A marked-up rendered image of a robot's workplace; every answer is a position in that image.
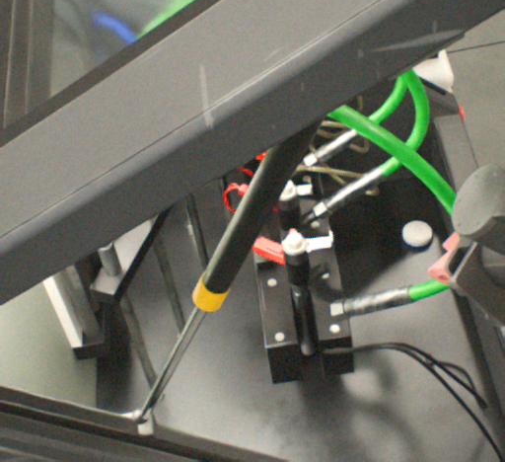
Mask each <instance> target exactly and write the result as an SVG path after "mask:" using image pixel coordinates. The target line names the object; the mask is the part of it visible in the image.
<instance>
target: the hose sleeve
mask: <svg viewBox="0 0 505 462"><path fill-rule="evenodd" d="M411 286H412V284H410V285H406V286H399V287H394V288H392V289H388V290H383V291H379V292H375V293H370V294H366V295H365V294H364V295H361V297H358V296H356V298H352V299H348V300H346V301H345V302H344V311H345V313H346V315H347V316H348V317H356V316H362V315H364V314H365V315H366V314H370V313H374V312H378V311H383V309H386V310H388V308H392V307H399V306H401V305H407V304H410V303H415V302H417V300H412V299H411V298H410V295H409V288H410V287H411Z"/></svg>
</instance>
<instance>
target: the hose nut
mask: <svg viewBox="0 0 505 462"><path fill-rule="evenodd" d="M346 300H348V297H346V299H341V300H336V301H334V302H333V303H332V304H331V305H330V310H331V317H332V318H334V319H335V320H337V321H338V322H340V321H345V320H349V319H350V318H351V317H348V316H347V315H346V313H345V311H344V302H345V301H346Z"/></svg>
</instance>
